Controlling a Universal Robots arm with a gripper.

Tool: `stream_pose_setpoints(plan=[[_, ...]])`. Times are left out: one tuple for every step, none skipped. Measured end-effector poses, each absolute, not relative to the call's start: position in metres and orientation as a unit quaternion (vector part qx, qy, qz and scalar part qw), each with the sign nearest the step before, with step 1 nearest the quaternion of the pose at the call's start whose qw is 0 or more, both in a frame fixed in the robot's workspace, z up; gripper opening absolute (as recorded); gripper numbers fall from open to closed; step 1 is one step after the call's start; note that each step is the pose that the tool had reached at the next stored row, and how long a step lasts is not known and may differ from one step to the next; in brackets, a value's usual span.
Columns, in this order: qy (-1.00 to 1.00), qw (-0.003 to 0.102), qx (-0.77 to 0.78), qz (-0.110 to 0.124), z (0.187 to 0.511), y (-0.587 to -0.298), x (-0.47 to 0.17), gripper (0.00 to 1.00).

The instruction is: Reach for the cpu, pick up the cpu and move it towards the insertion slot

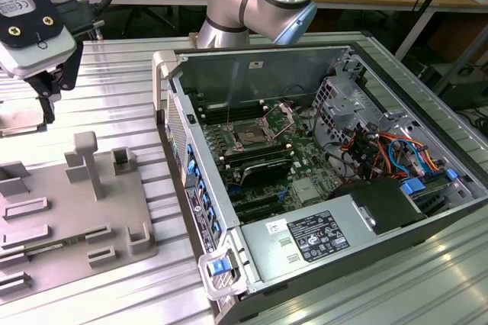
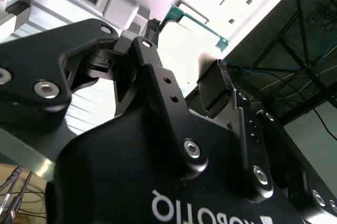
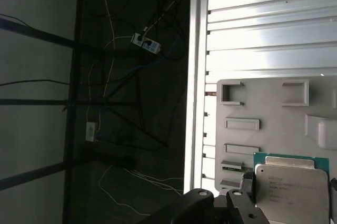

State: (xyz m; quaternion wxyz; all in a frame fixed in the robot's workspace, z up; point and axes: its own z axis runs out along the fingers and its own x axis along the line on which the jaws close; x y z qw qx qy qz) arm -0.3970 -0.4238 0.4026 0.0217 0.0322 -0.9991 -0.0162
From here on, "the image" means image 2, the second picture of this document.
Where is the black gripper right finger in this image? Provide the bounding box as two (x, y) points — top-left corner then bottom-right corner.
(197, 59), (303, 205)

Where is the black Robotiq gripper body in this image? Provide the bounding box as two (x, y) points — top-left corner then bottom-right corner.
(44, 108), (337, 224)

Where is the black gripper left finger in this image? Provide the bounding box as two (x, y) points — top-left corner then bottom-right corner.
(0, 18), (209, 180)

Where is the silver square CPU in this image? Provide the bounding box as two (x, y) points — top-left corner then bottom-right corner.
(157, 4), (230, 98)

